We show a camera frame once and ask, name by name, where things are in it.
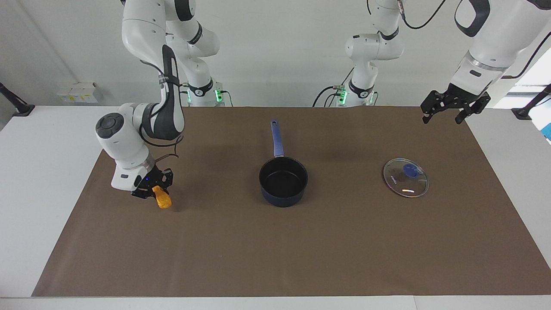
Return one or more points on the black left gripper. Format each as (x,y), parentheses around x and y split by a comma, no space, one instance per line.
(456,97)

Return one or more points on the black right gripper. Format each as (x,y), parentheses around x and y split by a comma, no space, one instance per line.
(157,178)

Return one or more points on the orange toy corn cob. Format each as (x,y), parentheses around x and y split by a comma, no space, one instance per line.
(162,199)

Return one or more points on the glass lid with blue knob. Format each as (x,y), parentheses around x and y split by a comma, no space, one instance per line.
(406,178)

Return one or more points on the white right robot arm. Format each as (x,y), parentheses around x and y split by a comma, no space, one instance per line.
(142,34)

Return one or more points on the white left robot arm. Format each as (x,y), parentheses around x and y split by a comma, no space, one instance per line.
(495,34)

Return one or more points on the green lit base connector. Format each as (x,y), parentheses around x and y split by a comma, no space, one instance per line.
(218,94)
(342,95)
(188,95)

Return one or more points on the light blue object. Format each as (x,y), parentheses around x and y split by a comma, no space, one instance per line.
(547,132)

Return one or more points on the brown table mat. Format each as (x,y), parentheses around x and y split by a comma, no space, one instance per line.
(301,249)

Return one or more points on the white wall socket box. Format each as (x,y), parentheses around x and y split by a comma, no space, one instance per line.
(79,92)

